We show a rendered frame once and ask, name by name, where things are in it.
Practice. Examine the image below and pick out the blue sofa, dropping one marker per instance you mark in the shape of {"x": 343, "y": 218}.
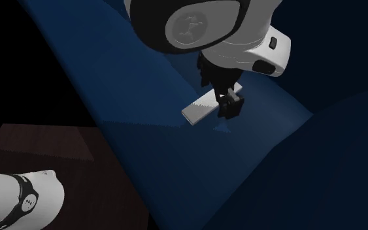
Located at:
{"x": 132, "y": 89}

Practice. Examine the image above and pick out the white flat rectangular slab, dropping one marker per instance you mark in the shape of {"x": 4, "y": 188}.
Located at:
{"x": 199, "y": 110}

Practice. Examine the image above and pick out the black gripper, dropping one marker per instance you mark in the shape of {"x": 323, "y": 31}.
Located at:
{"x": 217, "y": 73}

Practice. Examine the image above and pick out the dark brown robot stand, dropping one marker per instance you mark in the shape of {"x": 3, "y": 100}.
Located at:
{"x": 91, "y": 165}

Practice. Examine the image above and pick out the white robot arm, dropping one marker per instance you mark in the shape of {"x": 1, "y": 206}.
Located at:
{"x": 241, "y": 44}

